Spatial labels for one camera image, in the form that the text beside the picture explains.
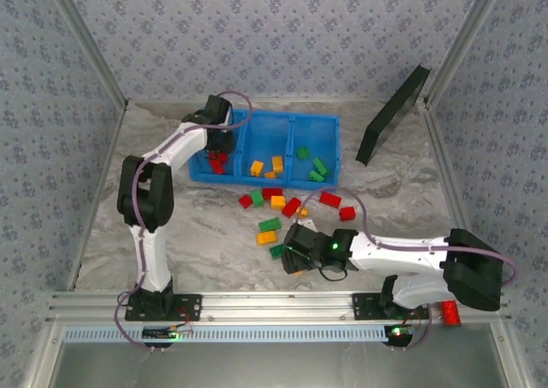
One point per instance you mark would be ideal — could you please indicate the aluminium frame side rail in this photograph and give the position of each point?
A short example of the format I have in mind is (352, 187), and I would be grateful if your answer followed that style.
(99, 191)
(447, 169)

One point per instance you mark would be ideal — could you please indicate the black flat tray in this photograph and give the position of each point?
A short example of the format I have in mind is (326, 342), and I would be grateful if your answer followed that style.
(389, 118)

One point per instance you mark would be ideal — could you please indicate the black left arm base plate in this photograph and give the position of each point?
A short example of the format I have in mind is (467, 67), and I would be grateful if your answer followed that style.
(188, 306)

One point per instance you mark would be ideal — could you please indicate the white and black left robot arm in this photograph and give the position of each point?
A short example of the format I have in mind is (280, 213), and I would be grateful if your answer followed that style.
(152, 251)

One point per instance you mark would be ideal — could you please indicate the aluminium frame post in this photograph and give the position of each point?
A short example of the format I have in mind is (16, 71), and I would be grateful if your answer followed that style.
(463, 41)
(87, 41)

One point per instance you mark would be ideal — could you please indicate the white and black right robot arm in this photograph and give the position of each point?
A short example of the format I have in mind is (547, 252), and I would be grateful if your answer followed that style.
(398, 255)

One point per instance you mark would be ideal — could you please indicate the blue three-compartment bin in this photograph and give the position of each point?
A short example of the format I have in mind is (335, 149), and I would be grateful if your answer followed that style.
(265, 139)

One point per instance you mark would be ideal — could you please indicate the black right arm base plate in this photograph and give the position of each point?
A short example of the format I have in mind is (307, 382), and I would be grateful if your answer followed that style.
(364, 306)

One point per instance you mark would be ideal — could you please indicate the aluminium mounting rail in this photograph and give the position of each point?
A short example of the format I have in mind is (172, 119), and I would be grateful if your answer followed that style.
(278, 306)

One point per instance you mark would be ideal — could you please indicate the small green lego brick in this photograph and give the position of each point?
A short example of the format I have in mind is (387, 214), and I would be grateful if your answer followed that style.
(257, 198)
(303, 152)

